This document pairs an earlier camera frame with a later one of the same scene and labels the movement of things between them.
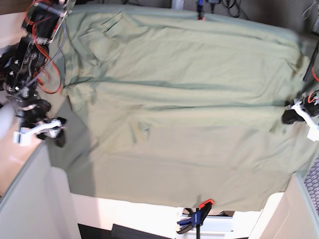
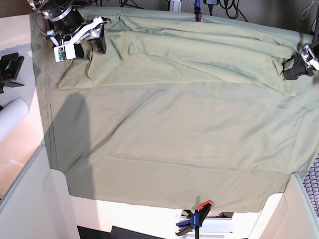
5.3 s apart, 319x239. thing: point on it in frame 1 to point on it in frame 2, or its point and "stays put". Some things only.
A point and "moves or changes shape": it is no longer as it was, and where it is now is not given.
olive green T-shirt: (174, 97) moves or changes shape
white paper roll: (7, 119) stays put
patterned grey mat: (311, 182) stays put
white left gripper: (51, 128) to (91, 30)
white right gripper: (291, 116) to (298, 68)
